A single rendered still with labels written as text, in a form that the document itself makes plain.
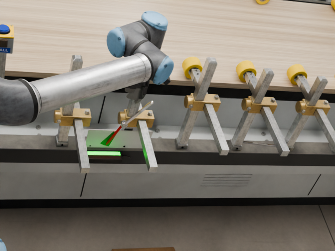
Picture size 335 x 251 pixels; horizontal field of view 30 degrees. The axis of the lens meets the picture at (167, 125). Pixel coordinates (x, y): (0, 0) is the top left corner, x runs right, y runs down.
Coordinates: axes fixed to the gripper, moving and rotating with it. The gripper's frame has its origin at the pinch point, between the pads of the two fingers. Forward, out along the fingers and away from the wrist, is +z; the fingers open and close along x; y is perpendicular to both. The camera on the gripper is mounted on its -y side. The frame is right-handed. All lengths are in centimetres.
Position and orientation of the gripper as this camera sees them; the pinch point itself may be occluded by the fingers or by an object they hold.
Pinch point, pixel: (137, 100)
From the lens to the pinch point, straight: 228.7
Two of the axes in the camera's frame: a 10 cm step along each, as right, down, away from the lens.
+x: 2.1, 7.0, -6.8
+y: -9.5, -0.3, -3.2
